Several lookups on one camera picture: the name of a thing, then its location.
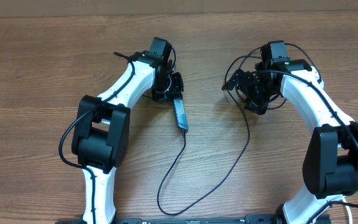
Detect blue smartphone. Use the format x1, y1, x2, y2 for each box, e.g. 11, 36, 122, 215
173, 98, 188, 131

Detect black charging cable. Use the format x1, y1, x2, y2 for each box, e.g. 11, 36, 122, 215
157, 42, 323, 217

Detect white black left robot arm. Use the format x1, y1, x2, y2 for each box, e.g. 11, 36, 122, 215
69, 37, 188, 223

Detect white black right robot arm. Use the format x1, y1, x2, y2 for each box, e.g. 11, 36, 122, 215
222, 40, 358, 223

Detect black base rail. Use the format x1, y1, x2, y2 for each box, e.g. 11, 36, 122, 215
113, 215, 279, 224

